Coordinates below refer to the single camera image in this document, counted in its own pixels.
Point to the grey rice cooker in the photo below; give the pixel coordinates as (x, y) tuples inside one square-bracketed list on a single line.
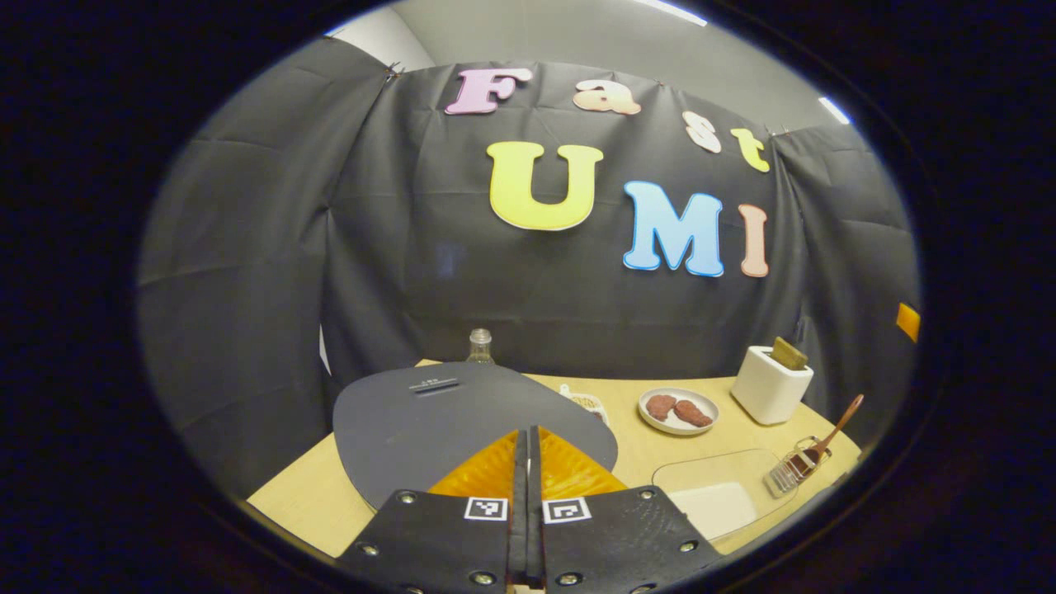
[(429, 429)]

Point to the small ceiling light panel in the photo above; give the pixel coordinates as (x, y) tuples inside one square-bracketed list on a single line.
[(833, 110)]

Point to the small clear glass bottle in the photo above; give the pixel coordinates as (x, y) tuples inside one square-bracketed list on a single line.
[(480, 346)]

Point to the white divided grain dish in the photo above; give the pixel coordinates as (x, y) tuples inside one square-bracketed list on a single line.
[(587, 403)]

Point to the red meat piece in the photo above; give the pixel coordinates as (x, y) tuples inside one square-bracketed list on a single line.
[(693, 414), (660, 407)]

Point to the black backdrop cloth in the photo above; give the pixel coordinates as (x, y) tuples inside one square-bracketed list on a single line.
[(412, 264)]

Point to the brown toast slice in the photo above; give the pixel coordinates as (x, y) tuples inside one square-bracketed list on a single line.
[(790, 355)]

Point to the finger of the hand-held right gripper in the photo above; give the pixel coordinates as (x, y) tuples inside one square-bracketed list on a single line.
[(908, 322)]

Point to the white round plate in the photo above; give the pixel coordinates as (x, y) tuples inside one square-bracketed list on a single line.
[(660, 425)]

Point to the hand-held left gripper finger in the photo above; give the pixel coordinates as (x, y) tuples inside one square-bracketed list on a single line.
[(520, 511), (535, 511)]

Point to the white toaster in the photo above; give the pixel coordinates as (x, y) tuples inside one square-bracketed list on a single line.
[(767, 396)]

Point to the large ceiling light panel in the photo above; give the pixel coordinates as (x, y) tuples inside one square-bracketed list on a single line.
[(672, 11)]

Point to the brown wooden spoon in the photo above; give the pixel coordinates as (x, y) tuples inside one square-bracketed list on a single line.
[(837, 429)]

